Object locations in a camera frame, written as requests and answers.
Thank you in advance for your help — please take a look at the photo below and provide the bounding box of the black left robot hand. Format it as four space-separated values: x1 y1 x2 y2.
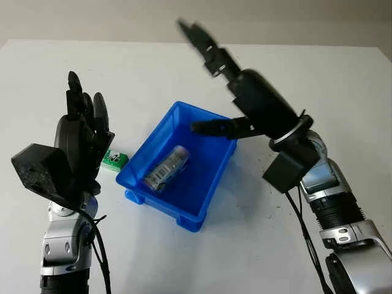
53 70 116 197

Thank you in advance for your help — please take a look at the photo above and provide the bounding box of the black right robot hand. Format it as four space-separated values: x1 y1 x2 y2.
176 18 314 145

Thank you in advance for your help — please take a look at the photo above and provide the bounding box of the green printed carton box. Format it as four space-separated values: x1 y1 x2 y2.
100 149 129 173

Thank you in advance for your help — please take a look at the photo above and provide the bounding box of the silver printed can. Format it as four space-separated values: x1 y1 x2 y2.
142 145 190 193

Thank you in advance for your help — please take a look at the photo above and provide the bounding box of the blue plastic tray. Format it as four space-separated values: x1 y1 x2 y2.
115 100 237 233

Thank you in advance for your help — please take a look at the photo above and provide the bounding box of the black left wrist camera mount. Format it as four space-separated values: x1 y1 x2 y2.
11 143 69 200

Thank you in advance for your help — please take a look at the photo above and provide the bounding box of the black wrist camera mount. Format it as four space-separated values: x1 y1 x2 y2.
11 143 69 200
262 151 319 194

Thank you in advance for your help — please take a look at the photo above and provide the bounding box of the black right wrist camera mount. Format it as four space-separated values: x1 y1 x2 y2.
262 151 319 194

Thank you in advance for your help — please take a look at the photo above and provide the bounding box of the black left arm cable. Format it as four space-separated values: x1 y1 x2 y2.
78 209 113 294

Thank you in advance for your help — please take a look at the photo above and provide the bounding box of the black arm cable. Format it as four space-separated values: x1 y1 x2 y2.
78 209 113 294
286 183 328 294

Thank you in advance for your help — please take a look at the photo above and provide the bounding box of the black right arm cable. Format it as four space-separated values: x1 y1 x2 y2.
286 183 328 294

